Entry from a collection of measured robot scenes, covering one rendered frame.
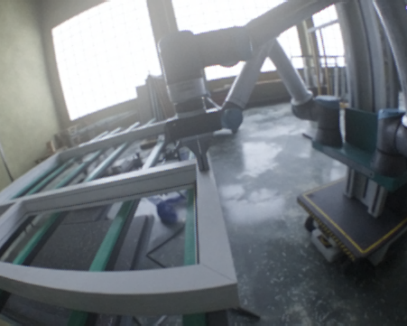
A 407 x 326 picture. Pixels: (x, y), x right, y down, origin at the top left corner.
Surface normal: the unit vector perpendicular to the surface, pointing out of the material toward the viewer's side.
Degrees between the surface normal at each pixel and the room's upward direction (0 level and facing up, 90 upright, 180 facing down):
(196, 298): 90
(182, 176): 90
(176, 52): 91
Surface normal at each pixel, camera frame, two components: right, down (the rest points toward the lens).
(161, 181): 0.05, 0.36
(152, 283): -0.20, -0.91
